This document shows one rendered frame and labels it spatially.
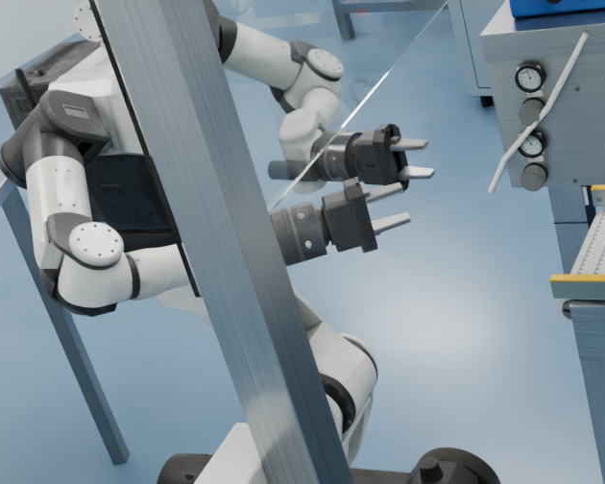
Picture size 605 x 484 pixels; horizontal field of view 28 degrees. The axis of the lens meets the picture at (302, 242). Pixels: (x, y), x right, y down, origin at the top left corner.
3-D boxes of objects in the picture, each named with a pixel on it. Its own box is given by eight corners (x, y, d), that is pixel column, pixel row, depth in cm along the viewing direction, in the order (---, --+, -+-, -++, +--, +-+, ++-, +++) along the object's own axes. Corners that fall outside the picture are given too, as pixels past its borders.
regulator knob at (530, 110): (520, 129, 158) (513, 99, 156) (524, 121, 160) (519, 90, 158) (544, 128, 156) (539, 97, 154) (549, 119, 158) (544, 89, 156)
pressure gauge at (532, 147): (519, 158, 162) (514, 133, 160) (521, 154, 163) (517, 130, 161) (545, 157, 160) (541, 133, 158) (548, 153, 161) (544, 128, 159)
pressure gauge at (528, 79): (517, 93, 157) (512, 67, 155) (520, 89, 158) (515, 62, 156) (545, 91, 155) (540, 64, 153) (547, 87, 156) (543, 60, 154)
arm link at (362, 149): (402, 111, 202) (344, 110, 209) (375, 137, 195) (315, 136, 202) (419, 177, 207) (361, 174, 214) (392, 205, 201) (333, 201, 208)
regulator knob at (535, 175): (520, 193, 163) (515, 164, 161) (525, 184, 165) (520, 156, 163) (545, 192, 161) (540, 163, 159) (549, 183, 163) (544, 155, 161)
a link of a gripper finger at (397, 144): (422, 152, 195) (389, 151, 199) (430, 142, 198) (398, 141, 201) (420, 143, 195) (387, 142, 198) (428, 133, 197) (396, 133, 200)
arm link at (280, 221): (286, 204, 183) (215, 225, 183) (305, 271, 182) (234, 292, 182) (289, 211, 194) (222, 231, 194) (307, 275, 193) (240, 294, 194)
